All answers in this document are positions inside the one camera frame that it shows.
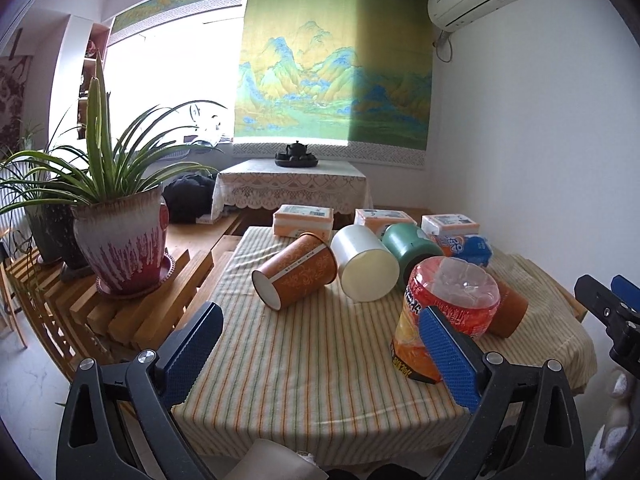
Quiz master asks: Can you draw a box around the air conditioner cable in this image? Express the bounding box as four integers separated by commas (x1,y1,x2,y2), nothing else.
434,30,454,63

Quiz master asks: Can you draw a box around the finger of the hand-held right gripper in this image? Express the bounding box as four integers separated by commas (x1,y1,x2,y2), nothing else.
574,274,640,362
611,274,640,309

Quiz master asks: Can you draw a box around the landscape painting roller blind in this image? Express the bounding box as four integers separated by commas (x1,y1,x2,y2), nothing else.
232,0,433,168

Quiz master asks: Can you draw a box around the black tea tray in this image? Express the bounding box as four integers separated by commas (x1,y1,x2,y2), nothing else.
274,151,319,169

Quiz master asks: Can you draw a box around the plant in red white pot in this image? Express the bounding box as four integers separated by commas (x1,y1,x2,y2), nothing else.
0,50,228,301

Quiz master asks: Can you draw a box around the plant in dark pot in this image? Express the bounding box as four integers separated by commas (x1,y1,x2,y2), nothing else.
0,120,96,281

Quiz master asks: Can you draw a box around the white lace tablecloth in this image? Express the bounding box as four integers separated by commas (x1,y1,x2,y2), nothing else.
211,159,375,221

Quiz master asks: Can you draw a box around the wooden bench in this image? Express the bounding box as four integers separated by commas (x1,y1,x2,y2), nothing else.
167,210,251,256

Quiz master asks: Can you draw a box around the white plush cloth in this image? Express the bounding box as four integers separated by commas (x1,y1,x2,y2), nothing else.
587,370,640,480

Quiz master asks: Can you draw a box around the green cup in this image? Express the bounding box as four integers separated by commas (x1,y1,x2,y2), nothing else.
382,223,444,291

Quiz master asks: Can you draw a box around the white paper cup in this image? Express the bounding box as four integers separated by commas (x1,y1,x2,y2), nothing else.
331,224,401,303

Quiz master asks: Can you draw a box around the red orange plastic snack cup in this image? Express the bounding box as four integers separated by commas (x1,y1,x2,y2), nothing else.
390,256,501,385

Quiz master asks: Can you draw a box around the striped tablecloth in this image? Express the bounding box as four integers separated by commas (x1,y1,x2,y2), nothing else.
171,226,598,466

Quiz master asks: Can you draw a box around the dark wall hanging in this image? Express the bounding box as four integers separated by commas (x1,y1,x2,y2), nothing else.
0,55,33,151

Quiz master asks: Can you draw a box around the wooden chair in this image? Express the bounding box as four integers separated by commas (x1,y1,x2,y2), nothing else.
0,240,31,351

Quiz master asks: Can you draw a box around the blue Oreo packet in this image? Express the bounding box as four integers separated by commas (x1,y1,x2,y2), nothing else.
434,233,493,268

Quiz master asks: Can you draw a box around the plain brown paper cup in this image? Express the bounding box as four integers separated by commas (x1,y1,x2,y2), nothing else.
487,280,530,338

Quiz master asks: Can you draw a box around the black bag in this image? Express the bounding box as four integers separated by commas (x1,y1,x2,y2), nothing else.
162,173,218,224

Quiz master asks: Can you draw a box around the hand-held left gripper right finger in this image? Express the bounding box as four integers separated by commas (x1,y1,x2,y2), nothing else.
418,306,586,480

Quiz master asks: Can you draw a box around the wooden slat stand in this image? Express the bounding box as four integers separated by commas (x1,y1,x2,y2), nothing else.
7,220,236,366

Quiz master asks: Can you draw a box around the short landscape roller blind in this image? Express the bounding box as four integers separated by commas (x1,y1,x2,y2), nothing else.
109,0,248,46

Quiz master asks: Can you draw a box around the orange patterned paper cup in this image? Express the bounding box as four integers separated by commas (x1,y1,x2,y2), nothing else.
251,232,338,311

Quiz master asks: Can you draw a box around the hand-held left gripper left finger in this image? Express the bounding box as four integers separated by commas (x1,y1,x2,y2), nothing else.
56,301,224,480

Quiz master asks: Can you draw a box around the orange white tissue box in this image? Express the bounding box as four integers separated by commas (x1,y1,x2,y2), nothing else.
354,208,417,238
273,204,336,241
421,214,479,237

